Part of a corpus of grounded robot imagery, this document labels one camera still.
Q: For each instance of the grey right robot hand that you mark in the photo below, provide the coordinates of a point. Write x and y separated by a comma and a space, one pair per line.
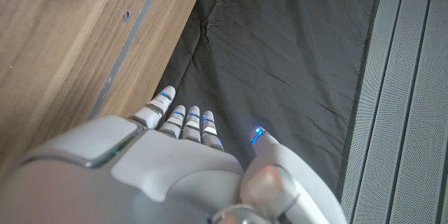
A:
140, 175

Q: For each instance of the wooden table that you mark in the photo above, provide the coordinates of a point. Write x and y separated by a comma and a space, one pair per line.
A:
120, 54

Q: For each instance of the black backdrop cloth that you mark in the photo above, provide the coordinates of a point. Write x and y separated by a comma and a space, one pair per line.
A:
273, 59

